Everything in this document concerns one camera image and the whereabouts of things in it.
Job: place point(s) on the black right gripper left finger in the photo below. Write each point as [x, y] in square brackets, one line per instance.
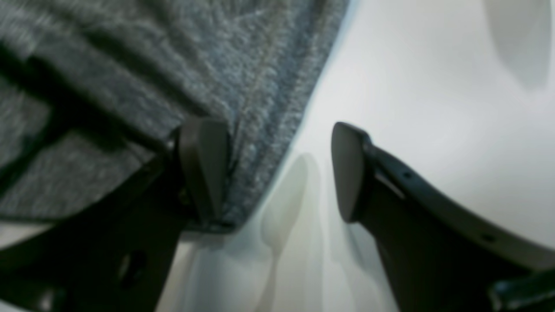
[115, 256]

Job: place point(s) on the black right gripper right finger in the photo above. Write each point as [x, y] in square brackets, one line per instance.
[438, 256]

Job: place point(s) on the grey t-shirt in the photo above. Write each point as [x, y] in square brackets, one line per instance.
[91, 90]

